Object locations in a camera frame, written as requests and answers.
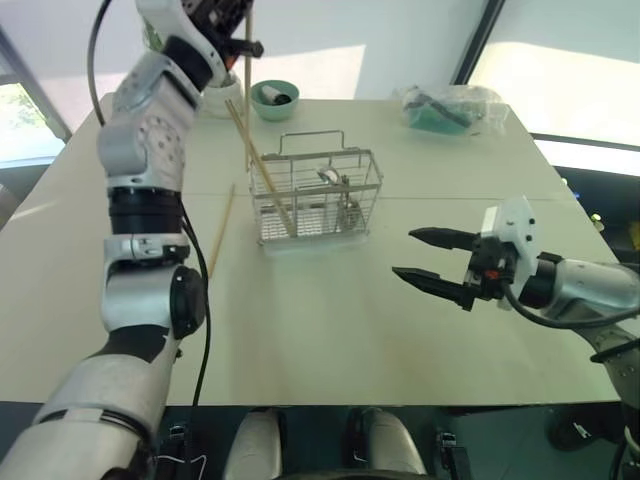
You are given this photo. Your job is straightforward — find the green bowl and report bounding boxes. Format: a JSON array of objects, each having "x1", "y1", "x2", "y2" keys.
[{"x1": 250, "y1": 79, "x2": 301, "y2": 123}]

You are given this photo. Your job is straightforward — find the wooden chopstick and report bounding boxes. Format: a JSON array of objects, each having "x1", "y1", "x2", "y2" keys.
[
  {"x1": 242, "y1": 0, "x2": 255, "y2": 174},
  {"x1": 207, "y1": 183, "x2": 237, "y2": 279},
  {"x1": 224, "y1": 98, "x2": 297, "y2": 238},
  {"x1": 229, "y1": 98, "x2": 277, "y2": 194}
]

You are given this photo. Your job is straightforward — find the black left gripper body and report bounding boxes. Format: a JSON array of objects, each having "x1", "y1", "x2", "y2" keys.
[{"x1": 185, "y1": 0, "x2": 253, "y2": 40}]

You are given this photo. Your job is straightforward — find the metal spoon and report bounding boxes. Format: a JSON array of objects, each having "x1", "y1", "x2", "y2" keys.
[{"x1": 315, "y1": 166, "x2": 362, "y2": 232}]

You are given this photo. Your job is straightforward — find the black caster wheel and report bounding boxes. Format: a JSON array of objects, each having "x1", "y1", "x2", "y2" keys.
[{"x1": 546, "y1": 409, "x2": 597, "y2": 452}]

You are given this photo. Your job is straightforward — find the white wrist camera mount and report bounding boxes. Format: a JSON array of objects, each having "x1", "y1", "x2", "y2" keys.
[
  {"x1": 135, "y1": 0, "x2": 225, "y2": 69},
  {"x1": 478, "y1": 195, "x2": 541, "y2": 301}
]

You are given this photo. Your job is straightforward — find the white and black cylinder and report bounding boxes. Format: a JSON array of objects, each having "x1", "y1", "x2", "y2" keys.
[{"x1": 261, "y1": 85, "x2": 294, "y2": 107}]

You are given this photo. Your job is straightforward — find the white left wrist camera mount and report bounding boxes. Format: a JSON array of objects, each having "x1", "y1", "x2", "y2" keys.
[{"x1": 135, "y1": 0, "x2": 225, "y2": 69}]

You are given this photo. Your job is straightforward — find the wire basket with handle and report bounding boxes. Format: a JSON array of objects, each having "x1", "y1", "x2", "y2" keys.
[{"x1": 247, "y1": 129, "x2": 385, "y2": 247}]

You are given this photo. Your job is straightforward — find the black clamp bracket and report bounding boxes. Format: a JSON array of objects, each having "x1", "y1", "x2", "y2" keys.
[
  {"x1": 434, "y1": 429, "x2": 471, "y2": 480},
  {"x1": 166, "y1": 422, "x2": 194, "y2": 480}
]

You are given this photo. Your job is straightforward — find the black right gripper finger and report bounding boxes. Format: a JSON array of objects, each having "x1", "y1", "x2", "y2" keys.
[
  {"x1": 407, "y1": 226, "x2": 475, "y2": 252},
  {"x1": 391, "y1": 266, "x2": 477, "y2": 312}
]

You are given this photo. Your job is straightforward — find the clear plastic bag, green contents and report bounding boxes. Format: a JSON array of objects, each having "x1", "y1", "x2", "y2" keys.
[{"x1": 390, "y1": 84, "x2": 506, "y2": 138}]

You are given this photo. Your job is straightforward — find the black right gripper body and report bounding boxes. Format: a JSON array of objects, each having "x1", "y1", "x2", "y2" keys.
[{"x1": 463, "y1": 234, "x2": 524, "y2": 303}]

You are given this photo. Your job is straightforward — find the white cup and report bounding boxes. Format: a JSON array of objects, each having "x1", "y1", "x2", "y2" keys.
[{"x1": 201, "y1": 73, "x2": 244, "y2": 119}]

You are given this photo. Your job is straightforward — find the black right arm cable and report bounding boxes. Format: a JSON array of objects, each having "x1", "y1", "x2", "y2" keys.
[{"x1": 500, "y1": 282, "x2": 640, "y2": 332}]

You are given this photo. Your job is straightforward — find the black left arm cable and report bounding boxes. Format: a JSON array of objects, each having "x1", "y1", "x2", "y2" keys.
[
  {"x1": 177, "y1": 199, "x2": 212, "y2": 407},
  {"x1": 86, "y1": 0, "x2": 117, "y2": 127}
]

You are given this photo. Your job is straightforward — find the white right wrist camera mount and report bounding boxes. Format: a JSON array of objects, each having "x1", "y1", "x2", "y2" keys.
[{"x1": 478, "y1": 195, "x2": 541, "y2": 301}]

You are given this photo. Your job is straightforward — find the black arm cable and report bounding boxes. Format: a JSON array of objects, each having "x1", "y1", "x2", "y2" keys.
[
  {"x1": 177, "y1": 199, "x2": 212, "y2": 407},
  {"x1": 86, "y1": 0, "x2": 117, "y2": 127},
  {"x1": 500, "y1": 282, "x2": 640, "y2": 332}
]

